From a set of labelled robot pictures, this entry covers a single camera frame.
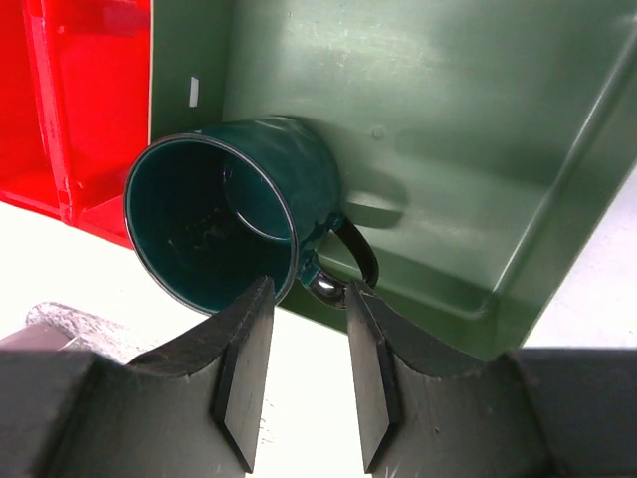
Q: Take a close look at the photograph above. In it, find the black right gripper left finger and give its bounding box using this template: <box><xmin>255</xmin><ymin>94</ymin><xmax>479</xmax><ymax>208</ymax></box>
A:
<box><xmin>1</xmin><ymin>278</ymin><xmax>274</xmax><ymax>477</ymax></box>

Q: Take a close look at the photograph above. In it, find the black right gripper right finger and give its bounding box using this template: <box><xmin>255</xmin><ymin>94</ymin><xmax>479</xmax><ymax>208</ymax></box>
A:
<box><xmin>346</xmin><ymin>282</ymin><xmax>636</xmax><ymax>477</ymax></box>

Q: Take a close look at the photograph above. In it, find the dark green mug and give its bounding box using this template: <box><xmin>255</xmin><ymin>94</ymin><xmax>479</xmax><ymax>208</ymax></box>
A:
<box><xmin>123</xmin><ymin>116</ymin><xmax>379</xmax><ymax>314</ymax></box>

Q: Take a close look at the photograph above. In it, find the mauve mug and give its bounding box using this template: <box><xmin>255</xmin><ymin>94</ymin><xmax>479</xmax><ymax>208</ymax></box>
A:
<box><xmin>0</xmin><ymin>324</ymin><xmax>71</xmax><ymax>352</ymax></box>

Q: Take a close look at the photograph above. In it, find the clear textured oval tray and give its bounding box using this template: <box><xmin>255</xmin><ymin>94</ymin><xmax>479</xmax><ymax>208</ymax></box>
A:
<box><xmin>25</xmin><ymin>302</ymin><xmax>159</xmax><ymax>363</ymax></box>

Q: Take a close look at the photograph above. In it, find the green plastic bin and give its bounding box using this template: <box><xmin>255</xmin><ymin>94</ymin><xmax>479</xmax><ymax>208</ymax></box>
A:
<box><xmin>149</xmin><ymin>1</ymin><xmax>636</xmax><ymax>358</ymax></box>

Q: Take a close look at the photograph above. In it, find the red compartment bin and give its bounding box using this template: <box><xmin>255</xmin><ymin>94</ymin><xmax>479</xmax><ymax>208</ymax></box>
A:
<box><xmin>1</xmin><ymin>1</ymin><xmax>151</xmax><ymax>246</ymax></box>

